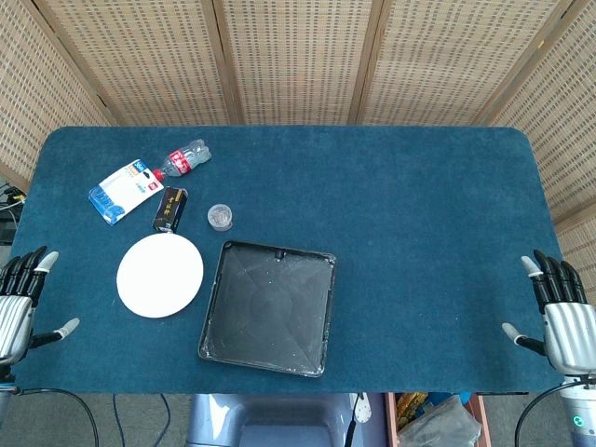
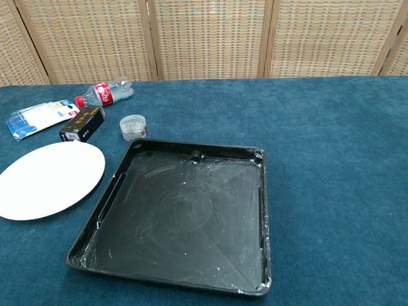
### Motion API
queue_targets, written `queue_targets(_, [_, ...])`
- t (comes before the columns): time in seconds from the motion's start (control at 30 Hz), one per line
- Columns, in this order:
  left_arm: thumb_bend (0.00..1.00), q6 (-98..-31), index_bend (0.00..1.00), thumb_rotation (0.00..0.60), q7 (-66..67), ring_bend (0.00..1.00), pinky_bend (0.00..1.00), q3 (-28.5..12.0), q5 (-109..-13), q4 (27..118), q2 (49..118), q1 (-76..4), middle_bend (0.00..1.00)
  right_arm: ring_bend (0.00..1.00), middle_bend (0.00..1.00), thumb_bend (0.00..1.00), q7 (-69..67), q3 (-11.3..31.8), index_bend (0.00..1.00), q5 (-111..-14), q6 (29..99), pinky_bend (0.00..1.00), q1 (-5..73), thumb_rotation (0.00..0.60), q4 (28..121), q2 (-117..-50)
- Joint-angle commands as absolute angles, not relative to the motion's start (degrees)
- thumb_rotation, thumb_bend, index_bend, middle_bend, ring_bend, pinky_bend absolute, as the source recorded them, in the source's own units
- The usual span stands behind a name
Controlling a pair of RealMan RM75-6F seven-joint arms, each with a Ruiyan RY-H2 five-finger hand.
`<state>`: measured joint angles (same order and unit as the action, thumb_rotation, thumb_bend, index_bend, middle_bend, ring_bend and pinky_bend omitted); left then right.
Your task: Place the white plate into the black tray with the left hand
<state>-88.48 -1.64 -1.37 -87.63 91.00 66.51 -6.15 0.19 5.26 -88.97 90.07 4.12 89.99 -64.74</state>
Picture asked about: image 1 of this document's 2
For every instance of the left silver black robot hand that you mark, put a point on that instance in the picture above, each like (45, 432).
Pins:
(14, 311)

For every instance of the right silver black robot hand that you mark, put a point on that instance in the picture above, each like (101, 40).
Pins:
(565, 326)

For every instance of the white round plate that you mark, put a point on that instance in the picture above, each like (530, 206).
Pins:
(160, 275)

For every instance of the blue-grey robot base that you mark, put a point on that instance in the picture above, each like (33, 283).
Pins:
(270, 421)

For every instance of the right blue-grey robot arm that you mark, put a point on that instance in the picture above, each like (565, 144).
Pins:
(578, 410)

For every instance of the black square tray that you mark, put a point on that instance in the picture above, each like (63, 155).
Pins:
(270, 309)

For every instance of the wooden crate with bags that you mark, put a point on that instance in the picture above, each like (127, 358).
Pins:
(437, 421)

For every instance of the white blue plastic package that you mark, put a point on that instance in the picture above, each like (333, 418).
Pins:
(123, 191)

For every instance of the black box with gold print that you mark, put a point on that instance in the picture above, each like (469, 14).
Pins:
(169, 209)

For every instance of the dark blue table cloth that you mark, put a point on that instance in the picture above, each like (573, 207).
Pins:
(396, 233)

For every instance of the white oval tag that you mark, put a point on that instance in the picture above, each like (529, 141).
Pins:
(361, 410)

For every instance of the small clear round container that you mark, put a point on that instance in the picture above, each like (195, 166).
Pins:
(220, 217)

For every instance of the clear plastic cola bottle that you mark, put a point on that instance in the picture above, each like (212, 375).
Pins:
(182, 159)

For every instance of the woven bamboo folding screen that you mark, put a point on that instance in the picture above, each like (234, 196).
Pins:
(298, 60)

